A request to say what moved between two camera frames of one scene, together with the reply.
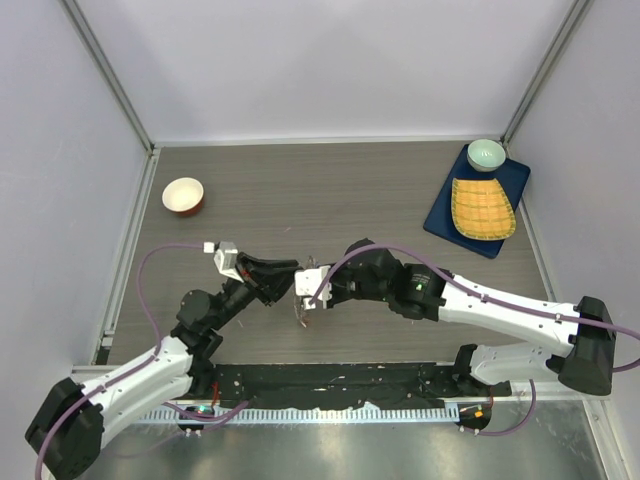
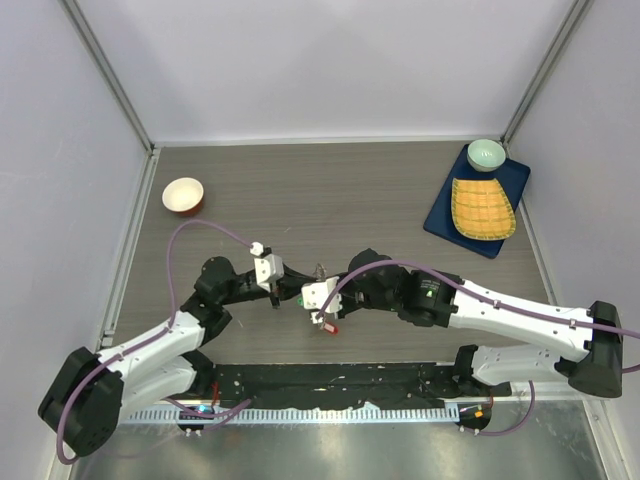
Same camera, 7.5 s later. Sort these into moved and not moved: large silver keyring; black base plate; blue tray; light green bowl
Moved: large silver keyring
Not moved: blue tray; light green bowl; black base plate
